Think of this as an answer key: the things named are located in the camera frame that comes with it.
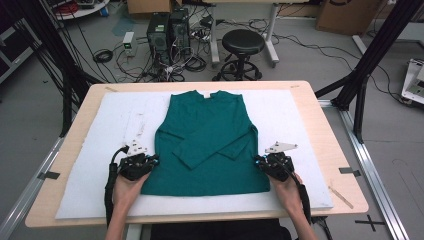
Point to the small white device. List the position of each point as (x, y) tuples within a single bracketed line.
[(128, 41)]

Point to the black tape piece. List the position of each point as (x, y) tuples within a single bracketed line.
[(350, 172), (48, 175)]

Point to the green t-shirt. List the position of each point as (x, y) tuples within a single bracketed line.
[(206, 133)]

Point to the person's right hand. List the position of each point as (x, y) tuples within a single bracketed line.
[(288, 193)]

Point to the aluminium rail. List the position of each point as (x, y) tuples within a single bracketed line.
[(383, 193), (23, 203)]

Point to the white mat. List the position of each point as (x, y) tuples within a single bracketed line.
[(100, 150)]

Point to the white table leg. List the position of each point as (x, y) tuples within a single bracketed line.
[(133, 232)]

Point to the flat cardboard box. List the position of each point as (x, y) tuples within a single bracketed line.
[(150, 6)]

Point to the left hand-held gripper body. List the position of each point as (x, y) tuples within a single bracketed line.
[(133, 166)]

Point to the large cardboard box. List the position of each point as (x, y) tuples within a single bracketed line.
[(346, 16)]

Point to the black metal frame post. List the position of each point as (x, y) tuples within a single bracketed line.
[(373, 56), (50, 50)]

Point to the white desk frame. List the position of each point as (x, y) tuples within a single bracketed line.
[(271, 40)]

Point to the person's left hand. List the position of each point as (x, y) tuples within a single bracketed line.
[(126, 191)]

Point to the black round stool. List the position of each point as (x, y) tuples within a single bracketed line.
[(243, 41)]

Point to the brown tape strip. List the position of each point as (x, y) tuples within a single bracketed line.
[(340, 197)]

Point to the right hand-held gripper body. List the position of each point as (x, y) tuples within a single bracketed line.
[(280, 166)]

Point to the person's dark clothing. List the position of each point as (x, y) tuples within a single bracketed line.
[(216, 230)]

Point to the round white table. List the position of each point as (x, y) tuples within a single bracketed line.
[(83, 10)]

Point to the black computer tower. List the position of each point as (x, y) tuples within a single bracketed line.
[(180, 30), (158, 36)]

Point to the white machine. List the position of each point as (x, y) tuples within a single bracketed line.
[(413, 83)]

